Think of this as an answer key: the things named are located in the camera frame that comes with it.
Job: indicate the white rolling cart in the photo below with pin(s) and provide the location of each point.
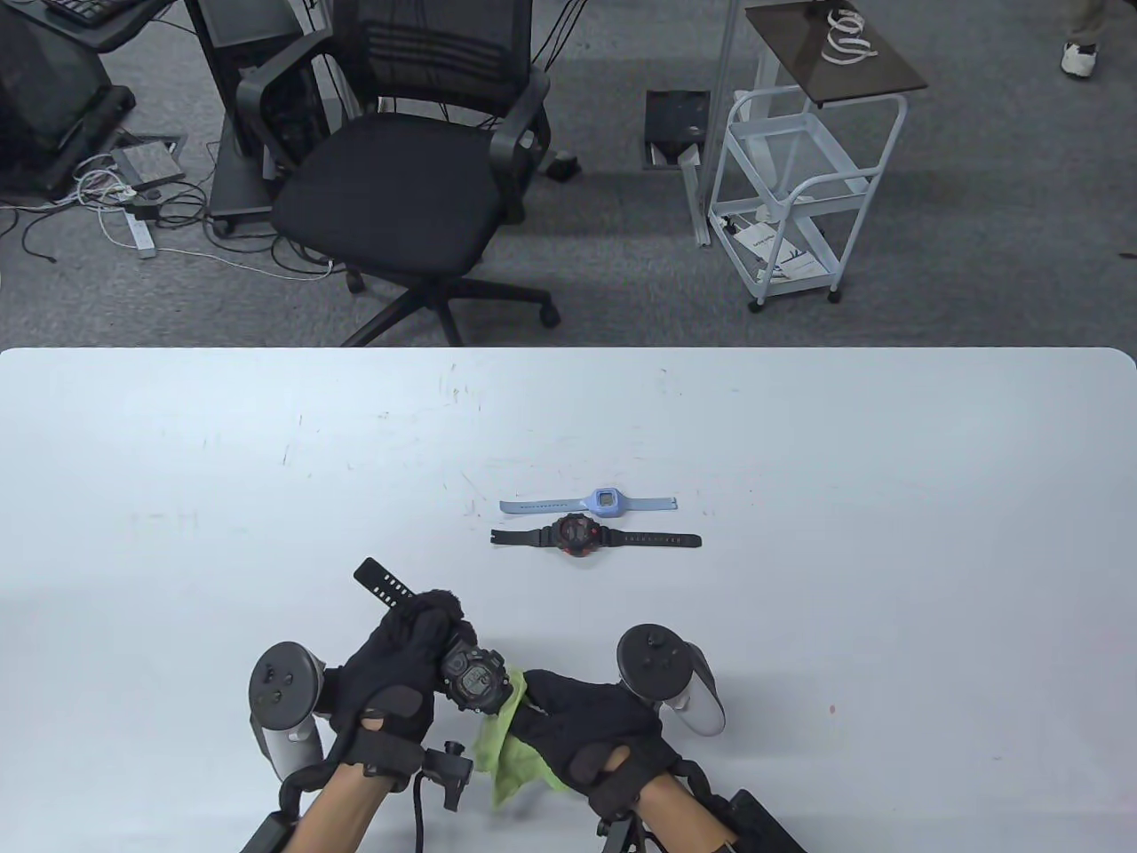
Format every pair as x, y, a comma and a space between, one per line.
853, 80
773, 147

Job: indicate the grey floor plate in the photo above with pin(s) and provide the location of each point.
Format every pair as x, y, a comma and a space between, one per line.
147, 160

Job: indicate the person's left forearm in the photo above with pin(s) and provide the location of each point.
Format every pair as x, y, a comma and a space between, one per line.
333, 813

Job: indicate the black machine base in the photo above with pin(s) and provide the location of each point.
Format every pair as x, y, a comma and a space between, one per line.
35, 89

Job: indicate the black mesh office chair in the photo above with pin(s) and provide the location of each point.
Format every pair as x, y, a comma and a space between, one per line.
391, 187

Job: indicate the grey white hand controller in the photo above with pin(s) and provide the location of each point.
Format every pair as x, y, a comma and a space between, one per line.
657, 662
280, 689

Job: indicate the open black floor box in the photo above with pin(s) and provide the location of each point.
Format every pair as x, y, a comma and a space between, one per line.
675, 115

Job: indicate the black desk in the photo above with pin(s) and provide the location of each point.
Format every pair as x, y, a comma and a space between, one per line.
115, 31

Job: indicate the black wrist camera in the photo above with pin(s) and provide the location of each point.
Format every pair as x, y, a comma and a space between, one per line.
626, 835
449, 771

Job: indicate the white power strip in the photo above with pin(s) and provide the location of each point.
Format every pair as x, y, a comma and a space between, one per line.
140, 235

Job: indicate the black red watch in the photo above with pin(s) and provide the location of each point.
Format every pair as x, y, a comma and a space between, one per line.
573, 536

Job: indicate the light blue watch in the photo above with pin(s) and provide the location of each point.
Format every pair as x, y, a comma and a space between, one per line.
606, 502

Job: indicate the white paper sheet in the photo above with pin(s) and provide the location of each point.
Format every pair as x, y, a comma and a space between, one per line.
773, 253

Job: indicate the person's left hand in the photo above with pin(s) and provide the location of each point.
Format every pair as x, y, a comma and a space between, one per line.
391, 666

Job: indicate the green microfibre cloth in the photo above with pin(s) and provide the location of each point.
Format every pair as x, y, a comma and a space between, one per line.
506, 755

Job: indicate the person's right forearm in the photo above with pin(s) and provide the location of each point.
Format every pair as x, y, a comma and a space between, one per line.
688, 813

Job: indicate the person's right hand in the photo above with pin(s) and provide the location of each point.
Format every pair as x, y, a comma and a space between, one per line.
586, 720

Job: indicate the black rolling computer stand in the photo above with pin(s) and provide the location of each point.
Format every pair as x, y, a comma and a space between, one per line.
231, 187

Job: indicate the black keyboard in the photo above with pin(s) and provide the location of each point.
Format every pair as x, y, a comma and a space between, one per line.
84, 9

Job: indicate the black floor adapter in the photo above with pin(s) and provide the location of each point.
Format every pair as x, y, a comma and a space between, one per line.
563, 166

